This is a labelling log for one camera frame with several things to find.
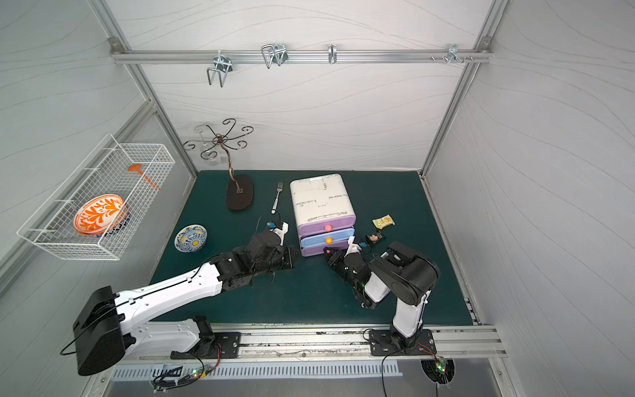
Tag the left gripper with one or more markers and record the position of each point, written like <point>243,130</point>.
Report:
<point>286,255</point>

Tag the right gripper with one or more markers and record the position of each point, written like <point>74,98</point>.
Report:
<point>339,260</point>

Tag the purple drawer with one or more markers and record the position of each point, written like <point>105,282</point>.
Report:
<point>326,226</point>
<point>319,250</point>

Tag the black cookie packet one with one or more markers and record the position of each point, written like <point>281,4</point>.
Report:
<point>375,238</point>

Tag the blue drawer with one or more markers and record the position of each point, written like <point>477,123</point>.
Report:
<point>328,238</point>

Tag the gold cookie packet two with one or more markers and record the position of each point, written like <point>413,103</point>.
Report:
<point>383,222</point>

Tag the white drawer cabinet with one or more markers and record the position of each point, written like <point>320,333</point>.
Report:
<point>322,200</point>

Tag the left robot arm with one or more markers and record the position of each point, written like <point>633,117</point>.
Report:
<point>108,327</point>

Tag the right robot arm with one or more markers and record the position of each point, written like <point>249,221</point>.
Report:
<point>400,270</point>

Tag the black metal mug tree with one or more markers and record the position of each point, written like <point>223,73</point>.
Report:
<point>217,146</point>

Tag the silver fork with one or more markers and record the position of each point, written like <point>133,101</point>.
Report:
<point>279,189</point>

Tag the blue yellow patterned bowl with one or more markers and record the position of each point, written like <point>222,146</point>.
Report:
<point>191,238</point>

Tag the white vent grille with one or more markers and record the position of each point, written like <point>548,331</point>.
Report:
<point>264,370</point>

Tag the left wiring bundle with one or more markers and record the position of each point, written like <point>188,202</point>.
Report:
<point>178,377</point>

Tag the orange spatula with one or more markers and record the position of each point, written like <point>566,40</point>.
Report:
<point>138,169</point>

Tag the orange patterned plate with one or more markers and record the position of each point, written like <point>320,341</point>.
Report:
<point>100,215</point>

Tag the metal hook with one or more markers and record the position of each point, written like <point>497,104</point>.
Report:
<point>452,56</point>
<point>220,69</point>
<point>332,54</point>
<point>274,54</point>

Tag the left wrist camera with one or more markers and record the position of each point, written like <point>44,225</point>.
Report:
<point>279,229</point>

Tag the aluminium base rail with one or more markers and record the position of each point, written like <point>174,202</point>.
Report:
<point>308,342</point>

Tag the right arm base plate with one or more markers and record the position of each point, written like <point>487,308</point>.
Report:
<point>390,342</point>

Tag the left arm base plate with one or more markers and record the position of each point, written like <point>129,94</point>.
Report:
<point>212,345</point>

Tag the white wire basket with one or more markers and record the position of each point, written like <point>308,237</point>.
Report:
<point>103,171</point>

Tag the aluminium top rail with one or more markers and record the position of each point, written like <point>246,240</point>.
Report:
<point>296,57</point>

